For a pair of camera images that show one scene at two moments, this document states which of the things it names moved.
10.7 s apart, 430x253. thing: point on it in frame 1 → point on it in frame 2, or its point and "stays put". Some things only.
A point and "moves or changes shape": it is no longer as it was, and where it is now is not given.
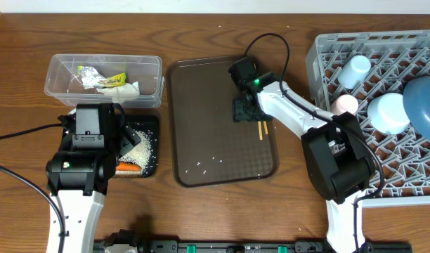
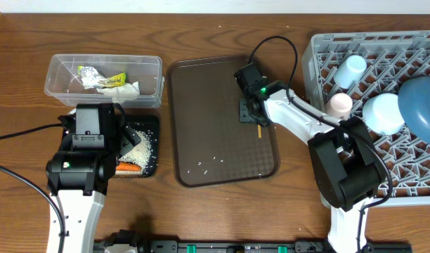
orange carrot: (128, 166) stays put
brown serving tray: (210, 147) stays put
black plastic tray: (150, 125) stays put
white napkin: (124, 93) stays put
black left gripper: (126, 135) stays put
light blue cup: (354, 72) moves or changes shape
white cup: (343, 103) moves or changes shape
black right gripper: (240, 112) → (246, 117)
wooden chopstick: (260, 130) stays put
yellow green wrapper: (116, 80) stays put
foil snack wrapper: (90, 77) stays put
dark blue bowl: (421, 106) moves or changes shape
